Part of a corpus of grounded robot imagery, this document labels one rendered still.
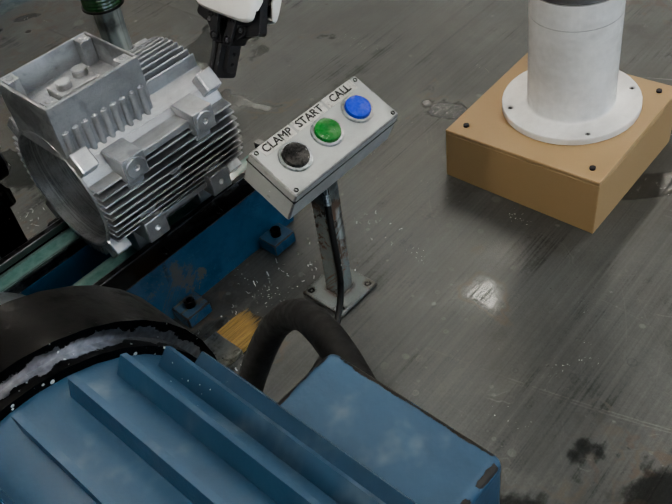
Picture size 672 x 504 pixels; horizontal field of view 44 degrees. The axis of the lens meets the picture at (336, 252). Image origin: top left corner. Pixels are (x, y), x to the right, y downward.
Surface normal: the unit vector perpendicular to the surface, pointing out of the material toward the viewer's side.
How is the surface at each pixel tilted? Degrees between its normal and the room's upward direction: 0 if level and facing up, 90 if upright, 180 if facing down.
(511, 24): 0
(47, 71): 90
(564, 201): 90
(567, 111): 91
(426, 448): 0
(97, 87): 90
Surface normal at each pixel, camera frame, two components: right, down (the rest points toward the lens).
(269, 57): -0.11, -0.70
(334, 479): -0.54, -0.09
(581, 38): -0.09, 0.71
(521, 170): -0.64, 0.59
